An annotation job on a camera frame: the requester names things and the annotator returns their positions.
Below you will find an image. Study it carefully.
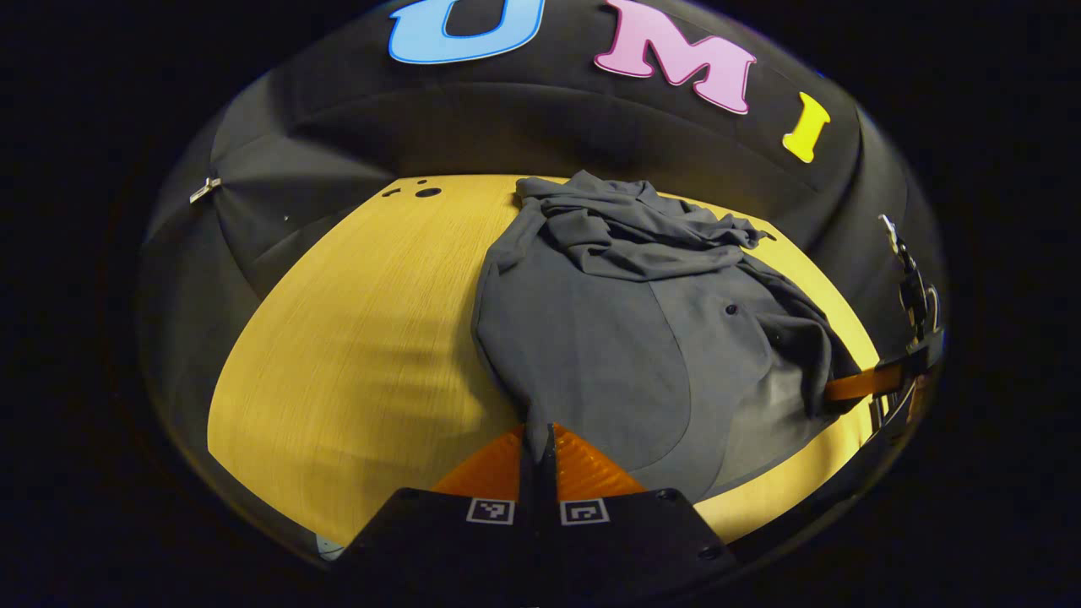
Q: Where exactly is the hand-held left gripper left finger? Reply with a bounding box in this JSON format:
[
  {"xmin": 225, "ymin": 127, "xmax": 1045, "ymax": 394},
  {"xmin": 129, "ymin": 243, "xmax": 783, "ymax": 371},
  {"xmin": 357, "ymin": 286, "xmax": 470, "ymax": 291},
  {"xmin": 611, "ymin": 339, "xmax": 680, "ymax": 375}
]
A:
[{"xmin": 336, "ymin": 425, "xmax": 540, "ymax": 608}]

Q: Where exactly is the grey button shirt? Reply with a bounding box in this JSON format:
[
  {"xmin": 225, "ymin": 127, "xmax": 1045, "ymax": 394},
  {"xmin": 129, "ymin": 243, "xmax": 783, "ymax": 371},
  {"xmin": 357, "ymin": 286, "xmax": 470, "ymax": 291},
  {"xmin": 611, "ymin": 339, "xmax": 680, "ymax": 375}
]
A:
[{"xmin": 470, "ymin": 169, "xmax": 862, "ymax": 503}]

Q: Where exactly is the black backdrop cloth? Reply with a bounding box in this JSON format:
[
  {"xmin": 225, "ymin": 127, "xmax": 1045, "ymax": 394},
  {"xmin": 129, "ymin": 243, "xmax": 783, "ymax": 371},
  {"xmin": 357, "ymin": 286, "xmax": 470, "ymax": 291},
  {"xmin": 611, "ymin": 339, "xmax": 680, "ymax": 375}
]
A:
[{"xmin": 139, "ymin": 0, "xmax": 947, "ymax": 474}]

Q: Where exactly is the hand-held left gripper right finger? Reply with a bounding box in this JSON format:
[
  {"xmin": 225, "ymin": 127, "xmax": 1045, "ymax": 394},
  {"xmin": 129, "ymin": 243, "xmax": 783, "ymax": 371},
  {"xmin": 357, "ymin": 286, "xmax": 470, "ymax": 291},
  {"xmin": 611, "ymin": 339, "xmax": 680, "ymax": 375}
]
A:
[{"xmin": 539, "ymin": 422, "xmax": 737, "ymax": 608}]

